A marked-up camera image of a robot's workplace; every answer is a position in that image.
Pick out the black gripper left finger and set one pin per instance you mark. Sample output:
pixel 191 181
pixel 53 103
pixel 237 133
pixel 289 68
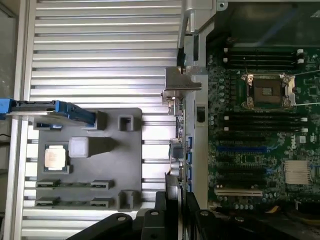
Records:
pixel 161 220

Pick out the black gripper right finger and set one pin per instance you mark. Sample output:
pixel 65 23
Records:
pixel 192 220

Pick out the white expansion slot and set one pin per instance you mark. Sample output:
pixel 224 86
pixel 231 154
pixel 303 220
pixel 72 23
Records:
pixel 238 192

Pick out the black expansion slot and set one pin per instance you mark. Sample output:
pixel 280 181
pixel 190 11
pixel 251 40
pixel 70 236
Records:
pixel 240 180
pixel 240 173
pixel 240 139

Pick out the black RAM slot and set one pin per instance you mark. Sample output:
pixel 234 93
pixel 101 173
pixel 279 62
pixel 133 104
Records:
pixel 262 128
pixel 262 66
pixel 262 55
pixel 262 61
pixel 262 116
pixel 262 133
pixel 262 122
pixel 262 50

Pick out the silver open PC case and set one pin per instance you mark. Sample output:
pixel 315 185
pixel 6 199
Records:
pixel 201 150

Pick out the grey plastic parts rack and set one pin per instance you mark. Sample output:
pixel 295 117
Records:
pixel 105 170

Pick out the green RAM stick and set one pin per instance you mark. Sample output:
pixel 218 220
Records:
pixel 75 185

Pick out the green motherboard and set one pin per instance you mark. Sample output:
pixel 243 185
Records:
pixel 275 150

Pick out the silver finned chipset heatsink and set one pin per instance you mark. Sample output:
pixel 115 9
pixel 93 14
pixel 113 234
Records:
pixel 297 172

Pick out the silver CPU chip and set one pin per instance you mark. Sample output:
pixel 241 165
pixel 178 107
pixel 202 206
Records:
pixel 56 158

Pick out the disk drive in blue caddy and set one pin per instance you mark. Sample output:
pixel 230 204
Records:
pixel 62 110

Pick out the metal CPU socket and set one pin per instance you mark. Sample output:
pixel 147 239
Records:
pixel 268 91

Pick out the dark plastic air shroud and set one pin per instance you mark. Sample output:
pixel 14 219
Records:
pixel 262 22

